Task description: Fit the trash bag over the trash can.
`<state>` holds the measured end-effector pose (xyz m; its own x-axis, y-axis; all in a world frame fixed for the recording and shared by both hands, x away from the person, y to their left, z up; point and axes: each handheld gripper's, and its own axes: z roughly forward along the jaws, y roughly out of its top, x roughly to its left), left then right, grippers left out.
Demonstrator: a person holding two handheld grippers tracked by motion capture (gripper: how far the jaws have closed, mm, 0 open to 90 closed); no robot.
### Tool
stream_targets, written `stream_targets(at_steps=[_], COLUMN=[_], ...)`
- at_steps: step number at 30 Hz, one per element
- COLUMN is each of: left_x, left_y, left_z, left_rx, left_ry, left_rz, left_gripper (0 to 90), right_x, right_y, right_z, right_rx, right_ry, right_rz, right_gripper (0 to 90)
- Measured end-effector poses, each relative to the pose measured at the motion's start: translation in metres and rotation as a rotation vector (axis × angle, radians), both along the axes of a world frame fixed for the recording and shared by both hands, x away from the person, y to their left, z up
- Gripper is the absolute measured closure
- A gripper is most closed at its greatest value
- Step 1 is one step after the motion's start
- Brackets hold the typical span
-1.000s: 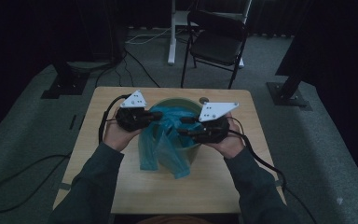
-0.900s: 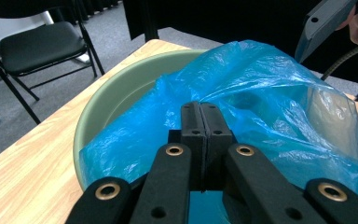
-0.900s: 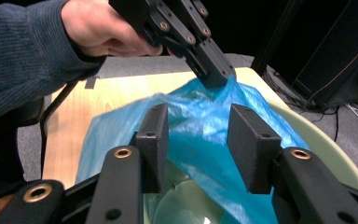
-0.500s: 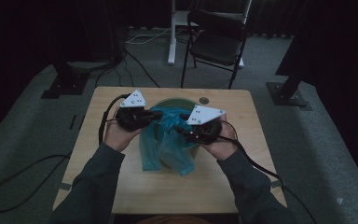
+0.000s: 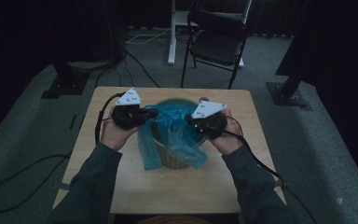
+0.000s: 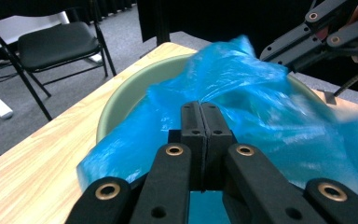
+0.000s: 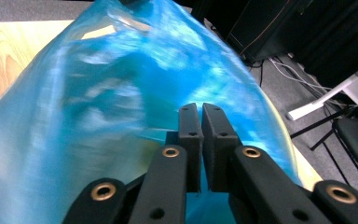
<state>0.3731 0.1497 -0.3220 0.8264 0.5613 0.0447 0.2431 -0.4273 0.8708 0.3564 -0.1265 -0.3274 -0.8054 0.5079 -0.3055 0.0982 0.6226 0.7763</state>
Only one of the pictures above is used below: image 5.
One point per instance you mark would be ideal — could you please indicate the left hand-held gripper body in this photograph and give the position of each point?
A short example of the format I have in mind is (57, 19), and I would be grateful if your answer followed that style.
(126, 116)

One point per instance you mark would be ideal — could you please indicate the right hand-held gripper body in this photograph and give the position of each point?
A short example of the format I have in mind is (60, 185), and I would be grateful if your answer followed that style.
(213, 123)

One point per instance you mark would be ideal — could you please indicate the blue plastic trash bag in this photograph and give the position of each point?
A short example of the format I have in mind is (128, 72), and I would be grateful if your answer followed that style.
(175, 137)

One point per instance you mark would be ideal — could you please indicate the green plastic bin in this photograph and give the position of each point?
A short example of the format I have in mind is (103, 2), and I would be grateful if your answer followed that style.
(171, 158)

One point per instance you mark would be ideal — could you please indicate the person's left hand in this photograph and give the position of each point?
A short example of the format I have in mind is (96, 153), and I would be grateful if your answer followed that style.
(115, 137)

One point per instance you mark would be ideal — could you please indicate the person's right hand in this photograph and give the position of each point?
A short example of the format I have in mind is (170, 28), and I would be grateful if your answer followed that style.
(227, 141)

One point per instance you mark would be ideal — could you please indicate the small round grey disc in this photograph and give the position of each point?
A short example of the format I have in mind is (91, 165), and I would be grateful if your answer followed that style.
(203, 99)

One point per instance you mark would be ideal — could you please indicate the black floor strips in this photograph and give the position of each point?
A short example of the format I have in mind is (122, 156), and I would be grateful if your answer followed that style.
(72, 122)

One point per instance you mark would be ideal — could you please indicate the black folding chair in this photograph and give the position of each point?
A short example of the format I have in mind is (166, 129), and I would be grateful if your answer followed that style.
(219, 46)

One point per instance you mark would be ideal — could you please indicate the small white floor scrap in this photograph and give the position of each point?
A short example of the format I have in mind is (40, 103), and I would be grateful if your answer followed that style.
(339, 201)

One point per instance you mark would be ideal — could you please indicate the black stand with base plate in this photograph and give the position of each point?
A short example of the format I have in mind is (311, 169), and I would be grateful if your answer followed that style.
(65, 84)
(287, 95)

